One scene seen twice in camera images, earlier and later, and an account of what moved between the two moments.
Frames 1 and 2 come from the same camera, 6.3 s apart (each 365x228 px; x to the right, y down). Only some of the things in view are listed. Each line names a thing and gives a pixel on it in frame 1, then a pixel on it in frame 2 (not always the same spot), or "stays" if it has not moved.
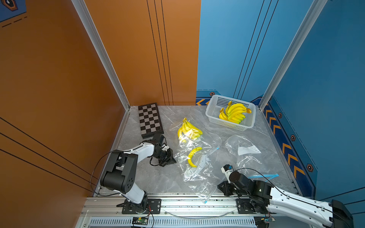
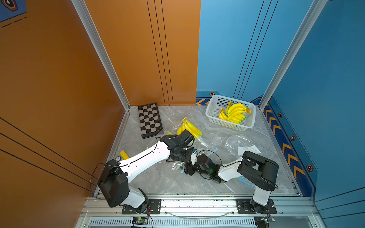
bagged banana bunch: (188, 131) stays
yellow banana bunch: (229, 104) stays
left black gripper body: (164, 156) -> (185, 155)
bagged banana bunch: (236, 112) stays
